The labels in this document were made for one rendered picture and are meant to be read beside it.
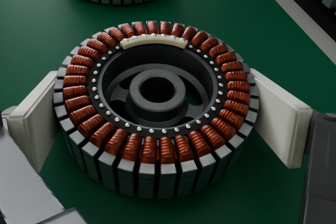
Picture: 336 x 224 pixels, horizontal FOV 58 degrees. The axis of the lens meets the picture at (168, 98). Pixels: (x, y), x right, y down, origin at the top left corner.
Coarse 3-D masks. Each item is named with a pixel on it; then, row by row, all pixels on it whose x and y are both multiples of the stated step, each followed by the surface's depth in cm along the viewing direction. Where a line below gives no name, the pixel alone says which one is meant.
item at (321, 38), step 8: (280, 0) 30; (288, 0) 30; (288, 8) 29; (296, 8) 29; (296, 16) 28; (304, 16) 28; (304, 24) 27; (312, 24) 27; (312, 32) 27; (320, 32) 27; (320, 40) 26; (328, 40) 26; (320, 48) 25; (328, 48) 25; (328, 56) 25
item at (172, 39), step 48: (96, 48) 18; (144, 48) 19; (192, 48) 19; (96, 96) 15; (144, 96) 19; (240, 96) 16; (96, 144) 14; (144, 144) 14; (192, 144) 14; (240, 144) 15; (144, 192) 15
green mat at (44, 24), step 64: (0, 0) 26; (64, 0) 27; (192, 0) 28; (256, 0) 29; (0, 64) 21; (256, 64) 23; (320, 64) 24; (64, 192) 16; (192, 192) 16; (256, 192) 16
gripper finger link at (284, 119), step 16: (256, 80) 17; (272, 96) 15; (288, 96) 14; (272, 112) 15; (288, 112) 14; (304, 112) 13; (256, 128) 17; (272, 128) 15; (288, 128) 14; (304, 128) 13; (272, 144) 15; (288, 144) 14; (304, 144) 13; (288, 160) 14
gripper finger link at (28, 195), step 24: (0, 120) 11; (0, 144) 10; (0, 168) 9; (24, 168) 9; (0, 192) 8; (24, 192) 8; (48, 192) 8; (0, 216) 7; (24, 216) 7; (48, 216) 7; (72, 216) 6
